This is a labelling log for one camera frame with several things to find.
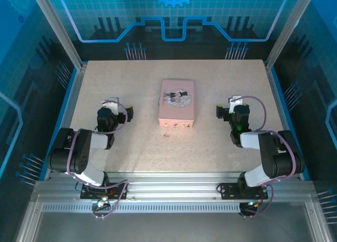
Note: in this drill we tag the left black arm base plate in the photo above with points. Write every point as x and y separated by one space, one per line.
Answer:
88 193

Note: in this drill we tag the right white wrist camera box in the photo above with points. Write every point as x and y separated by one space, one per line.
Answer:
235 99

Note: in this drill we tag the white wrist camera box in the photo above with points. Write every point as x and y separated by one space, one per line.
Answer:
235 99
112 102

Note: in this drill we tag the pink tin box with cartoon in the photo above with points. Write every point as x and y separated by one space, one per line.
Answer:
176 102

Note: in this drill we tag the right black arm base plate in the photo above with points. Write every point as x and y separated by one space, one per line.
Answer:
227 190

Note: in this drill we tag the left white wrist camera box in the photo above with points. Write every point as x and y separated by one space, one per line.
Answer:
112 102

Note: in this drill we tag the lit status light connector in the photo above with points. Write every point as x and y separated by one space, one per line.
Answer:
251 203
102 203

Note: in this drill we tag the aluminium frame post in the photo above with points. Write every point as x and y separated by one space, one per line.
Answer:
56 28
287 28

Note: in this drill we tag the aluminium table side rail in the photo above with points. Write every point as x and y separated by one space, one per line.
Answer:
71 107
279 99

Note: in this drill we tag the aluminium mounting rail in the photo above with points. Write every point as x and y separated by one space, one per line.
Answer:
171 188

